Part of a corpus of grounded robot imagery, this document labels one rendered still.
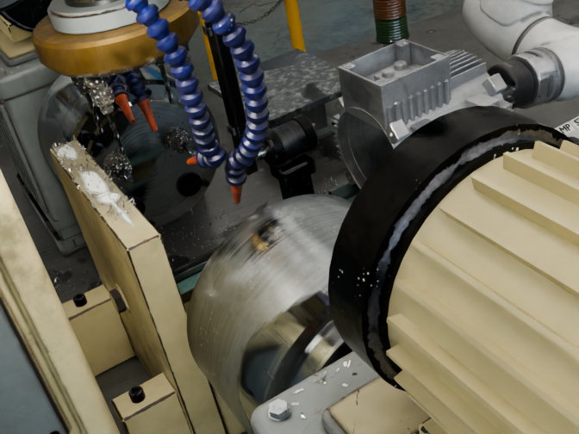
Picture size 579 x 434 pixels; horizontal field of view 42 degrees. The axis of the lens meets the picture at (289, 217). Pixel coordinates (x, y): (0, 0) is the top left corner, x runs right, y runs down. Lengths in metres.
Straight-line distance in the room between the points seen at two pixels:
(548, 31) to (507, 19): 0.07
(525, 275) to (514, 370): 0.05
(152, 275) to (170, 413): 0.21
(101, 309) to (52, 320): 0.36
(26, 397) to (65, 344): 0.06
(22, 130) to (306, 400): 0.89
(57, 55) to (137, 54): 0.08
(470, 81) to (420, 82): 0.11
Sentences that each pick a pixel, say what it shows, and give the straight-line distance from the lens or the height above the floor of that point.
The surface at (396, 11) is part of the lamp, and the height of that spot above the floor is 1.09.
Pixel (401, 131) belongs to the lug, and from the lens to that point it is 1.02.
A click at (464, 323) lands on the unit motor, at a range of 0.37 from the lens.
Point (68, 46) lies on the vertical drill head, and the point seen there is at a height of 1.33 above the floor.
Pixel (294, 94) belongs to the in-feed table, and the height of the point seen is 0.92.
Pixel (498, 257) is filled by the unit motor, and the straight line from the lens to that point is 0.37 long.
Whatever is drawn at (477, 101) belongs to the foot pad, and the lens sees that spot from 1.10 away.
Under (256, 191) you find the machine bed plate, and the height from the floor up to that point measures 0.80.
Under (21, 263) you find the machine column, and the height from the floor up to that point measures 1.20.
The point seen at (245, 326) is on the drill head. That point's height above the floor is 1.12.
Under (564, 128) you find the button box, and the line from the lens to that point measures 1.01.
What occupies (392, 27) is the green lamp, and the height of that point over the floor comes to 1.06.
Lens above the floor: 1.57
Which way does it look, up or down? 34 degrees down
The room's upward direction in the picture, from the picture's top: 12 degrees counter-clockwise
